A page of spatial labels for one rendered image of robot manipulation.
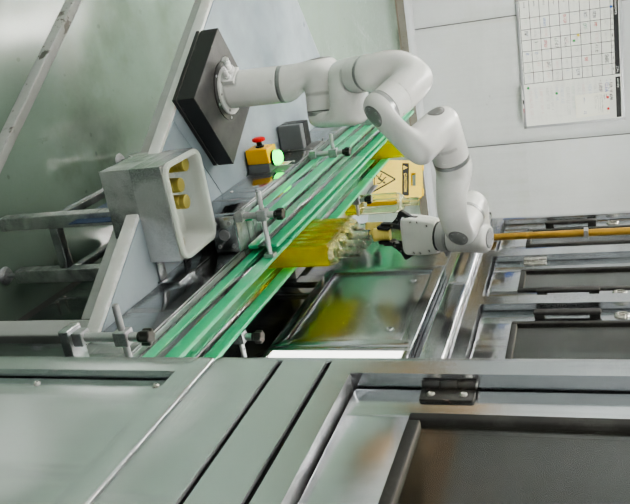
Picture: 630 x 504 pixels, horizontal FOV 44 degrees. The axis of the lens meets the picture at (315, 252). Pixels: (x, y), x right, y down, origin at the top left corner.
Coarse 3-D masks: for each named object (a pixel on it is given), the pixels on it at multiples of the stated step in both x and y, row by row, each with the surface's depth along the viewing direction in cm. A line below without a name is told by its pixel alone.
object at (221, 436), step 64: (256, 384) 91; (320, 384) 88; (384, 384) 89; (448, 384) 85; (512, 384) 84; (576, 384) 81; (192, 448) 80; (256, 448) 78; (320, 448) 79; (384, 448) 77; (448, 448) 76; (512, 448) 75; (576, 448) 73
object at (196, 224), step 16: (176, 160) 171; (192, 160) 182; (176, 176) 184; (192, 176) 183; (192, 192) 185; (208, 192) 184; (192, 208) 186; (208, 208) 185; (176, 224) 170; (192, 224) 188; (208, 224) 187; (192, 240) 183; (208, 240) 183; (192, 256) 176
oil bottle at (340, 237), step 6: (300, 234) 207; (306, 234) 207; (312, 234) 206; (318, 234) 205; (324, 234) 204; (330, 234) 203; (336, 234) 202; (342, 234) 203; (294, 240) 204; (300, 240) 203; (306, 240) 203; (336, 240) 200; (342, 240) 200
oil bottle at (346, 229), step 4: (332, 224) 210; (336, 224) 210; (340, 224) 209; (344, 224) 208; (308, 228) 210; (312, 228) 210; (316, 228) 209; (320, 228) 209; (324, 228) 208; (328, 228) 207; (332, 228) 207; (336, 228) 206; (340, 228) 206; (344, 228) 206; (348, 228) 206; (304, 232) 208; (308, 232) 208; (312, 232) 208; (316, 232) 207; (320, 232) 207; (324, 232) 206; (328, 232) 206; (340, 232) 205; (344, 232) 205; (348, 232) 205; (348, 236) 205
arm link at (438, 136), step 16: (368, 96) 167; (384, 96) 165; (368, 112) 167; (384, 112) 164; (432, 112) 168; (448, 112) 167; (384, 128) 167; (400, 128) 164; (416, 128) 165; (432, 128) 165; (448, 128) 166; (400, 144) 167; (416, 144) 164; (432, 144) 164; (448, 144) 168; (464, 144) 171; (416, 160) 167; (432, 160) 175; (448, 160) 171; (464, 160) 172
